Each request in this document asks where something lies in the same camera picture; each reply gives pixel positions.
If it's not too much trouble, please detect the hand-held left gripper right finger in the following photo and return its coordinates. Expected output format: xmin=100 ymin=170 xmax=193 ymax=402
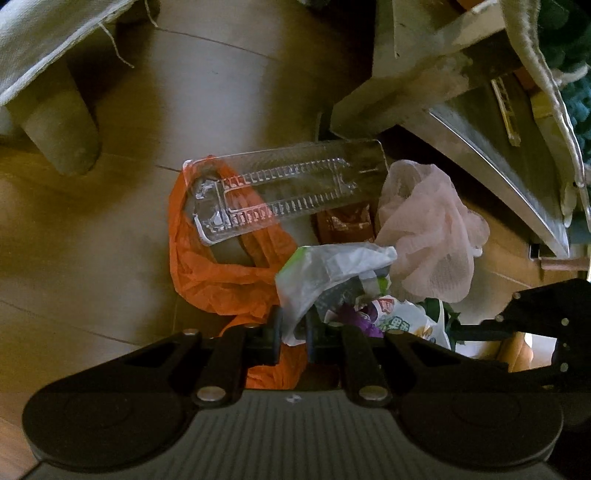
xmin=307 ymin=314 xmax=509 ymax=408

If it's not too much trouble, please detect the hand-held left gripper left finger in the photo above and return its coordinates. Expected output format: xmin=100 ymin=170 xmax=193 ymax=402
xmin=108 ymin=307 xmax=283 ymax=409

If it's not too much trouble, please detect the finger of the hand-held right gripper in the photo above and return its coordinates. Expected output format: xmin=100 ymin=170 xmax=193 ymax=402
xmin=508 ymin=339 xmax=591 ymax=393
xmin=455 ymin=277 xmax=591 ymax=343

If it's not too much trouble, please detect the white plastic bag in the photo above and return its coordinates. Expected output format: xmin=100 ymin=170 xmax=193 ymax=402
xmin=276 ymin=244 xmax=399 ymax=347

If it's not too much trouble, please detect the orange plastic bag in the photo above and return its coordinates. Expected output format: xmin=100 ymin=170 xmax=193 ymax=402
xmin=167 ymin=164 xmax=310 ymax=391

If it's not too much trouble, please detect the pink mesh bath sponge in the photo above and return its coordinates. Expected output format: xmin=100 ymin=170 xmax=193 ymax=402
xmin=376 ymin=159 xmax=491 ymax=303

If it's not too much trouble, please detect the purple white snack wrapper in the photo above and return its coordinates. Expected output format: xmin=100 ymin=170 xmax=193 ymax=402
xmin=323 ymin=295 xmax=451 ymax=349

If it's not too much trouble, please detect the red brown snack packet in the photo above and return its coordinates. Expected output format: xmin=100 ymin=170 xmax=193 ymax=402
xmin=314 ymin=203 xmax=375 ymax=243

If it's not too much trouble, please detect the clear plastic tray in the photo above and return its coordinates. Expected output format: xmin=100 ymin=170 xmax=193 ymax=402
xmin=182 ymin=137 xmax=391 ymax=245

